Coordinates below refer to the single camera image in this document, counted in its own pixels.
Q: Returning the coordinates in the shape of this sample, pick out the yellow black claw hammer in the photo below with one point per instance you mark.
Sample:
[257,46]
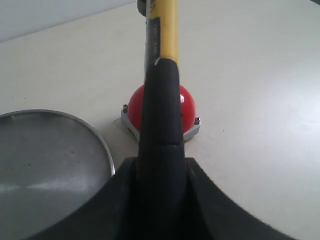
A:
[161,167]

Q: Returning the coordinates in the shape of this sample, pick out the red dome push button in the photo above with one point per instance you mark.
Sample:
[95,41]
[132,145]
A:
[131,114]

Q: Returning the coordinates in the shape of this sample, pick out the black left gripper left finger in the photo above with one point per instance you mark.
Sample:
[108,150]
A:
[104,217]

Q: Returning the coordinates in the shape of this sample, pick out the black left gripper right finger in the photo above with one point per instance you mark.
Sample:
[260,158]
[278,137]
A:
[220,217]

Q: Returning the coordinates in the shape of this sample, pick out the round steel plate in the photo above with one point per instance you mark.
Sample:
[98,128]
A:
[51,164]

